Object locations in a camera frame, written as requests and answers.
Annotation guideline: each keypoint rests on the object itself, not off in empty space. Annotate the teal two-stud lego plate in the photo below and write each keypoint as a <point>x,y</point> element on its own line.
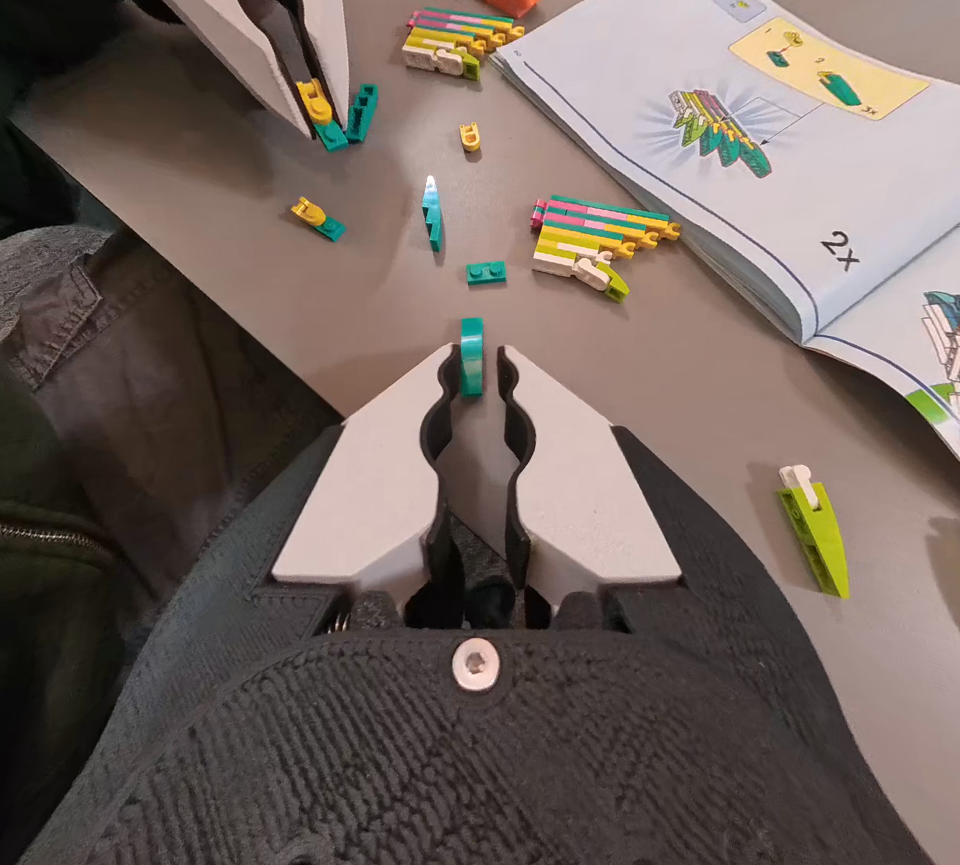
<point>486,273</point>
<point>331,136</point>

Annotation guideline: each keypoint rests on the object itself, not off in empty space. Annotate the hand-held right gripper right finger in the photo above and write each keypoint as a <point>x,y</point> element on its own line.
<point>585,497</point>

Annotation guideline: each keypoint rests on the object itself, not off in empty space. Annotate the yellow lego clip piece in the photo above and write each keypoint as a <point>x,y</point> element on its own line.
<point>313,100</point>
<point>470,137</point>

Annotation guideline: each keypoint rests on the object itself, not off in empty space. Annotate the lego instruction booklet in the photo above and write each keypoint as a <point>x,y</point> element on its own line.
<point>750,167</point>

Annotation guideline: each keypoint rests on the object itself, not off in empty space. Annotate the lime lego slope white clip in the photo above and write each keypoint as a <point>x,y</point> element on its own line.
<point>817,542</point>

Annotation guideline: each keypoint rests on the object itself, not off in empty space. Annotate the multicoloured lego wing assembly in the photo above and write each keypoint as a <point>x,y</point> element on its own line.
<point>450,40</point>
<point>592,242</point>

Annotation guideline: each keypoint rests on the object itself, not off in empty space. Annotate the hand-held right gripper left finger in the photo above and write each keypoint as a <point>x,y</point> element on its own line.
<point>360,497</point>

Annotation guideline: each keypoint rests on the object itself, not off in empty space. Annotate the yellow clip on teal plate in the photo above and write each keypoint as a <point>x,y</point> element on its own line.
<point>319,218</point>

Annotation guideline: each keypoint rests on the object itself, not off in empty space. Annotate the grey pants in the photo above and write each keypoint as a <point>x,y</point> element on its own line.
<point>150,370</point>

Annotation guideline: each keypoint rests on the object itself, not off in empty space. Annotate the teal curved lego slope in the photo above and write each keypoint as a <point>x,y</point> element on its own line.
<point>361,113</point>
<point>471,355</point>
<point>433,220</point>

